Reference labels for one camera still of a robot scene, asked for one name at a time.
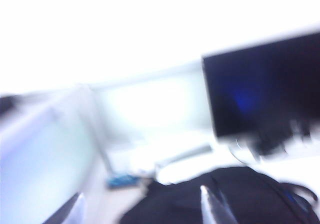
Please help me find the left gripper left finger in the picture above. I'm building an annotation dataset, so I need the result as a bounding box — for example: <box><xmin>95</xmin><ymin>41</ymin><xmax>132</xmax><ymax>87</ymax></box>
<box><xmin>41</xmin><ymin>192</ymin><xmax>87</xmax><ymax>224</ymax></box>

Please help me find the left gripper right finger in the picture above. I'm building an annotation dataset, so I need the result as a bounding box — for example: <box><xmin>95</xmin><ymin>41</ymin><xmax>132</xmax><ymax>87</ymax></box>
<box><xmin>199</xmin><ymin>185</ymin><xmax>239</xmax><ymax>224</ymax></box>

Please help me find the dark navy backpack blue lining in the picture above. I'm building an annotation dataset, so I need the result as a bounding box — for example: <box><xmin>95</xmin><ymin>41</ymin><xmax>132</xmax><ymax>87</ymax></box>
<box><xmin>119</xmin><ymin>165</ymin><xmax>320</xmax><ymax>224</ymax></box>

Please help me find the small blue flat object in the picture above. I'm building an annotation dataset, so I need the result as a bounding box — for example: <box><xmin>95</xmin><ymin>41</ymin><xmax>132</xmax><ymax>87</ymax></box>
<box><xmin>106</xmin><ymin>174</ymin><xmax>139</xmax><ymax>189</ymax></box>

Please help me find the white monitor stand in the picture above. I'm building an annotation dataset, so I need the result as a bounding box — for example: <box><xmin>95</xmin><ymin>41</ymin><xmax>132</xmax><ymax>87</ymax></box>
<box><xmin>229</xmin><ymin>135</ymin><xmax>262</xmax><ymax>166</ymax></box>

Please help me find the grey cubicle partition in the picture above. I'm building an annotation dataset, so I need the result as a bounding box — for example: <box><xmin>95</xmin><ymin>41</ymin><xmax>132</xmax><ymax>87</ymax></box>
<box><xmin>0</xmin><ymin>58</ymin><xmax>216</xmax><ymax>224</ymax></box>

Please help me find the black flat computer monitor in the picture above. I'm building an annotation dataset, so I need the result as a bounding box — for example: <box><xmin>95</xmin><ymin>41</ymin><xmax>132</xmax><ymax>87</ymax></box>
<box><xmin>201</xmin><ymin>30</ymin><xmax>320</xmax><ymax>139</ymax></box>

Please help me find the black power adapter with cords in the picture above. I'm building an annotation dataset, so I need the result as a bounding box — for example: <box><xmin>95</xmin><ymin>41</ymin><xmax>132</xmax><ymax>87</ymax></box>
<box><xmin>256</xmin><ymin>118</ymin><xmax>312</xmax><ymax>158</ymax></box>

